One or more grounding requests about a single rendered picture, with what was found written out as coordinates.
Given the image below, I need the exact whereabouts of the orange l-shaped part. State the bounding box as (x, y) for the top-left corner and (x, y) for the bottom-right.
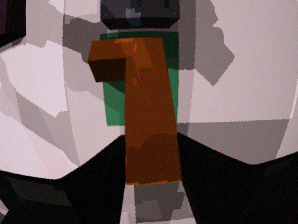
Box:
(86, 37), (182, 185)

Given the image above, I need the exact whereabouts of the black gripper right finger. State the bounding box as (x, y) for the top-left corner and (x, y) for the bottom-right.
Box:
(177, 132), (298, 224)

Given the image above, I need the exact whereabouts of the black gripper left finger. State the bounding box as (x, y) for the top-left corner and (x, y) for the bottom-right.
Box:
(0, 135), (126, 224)

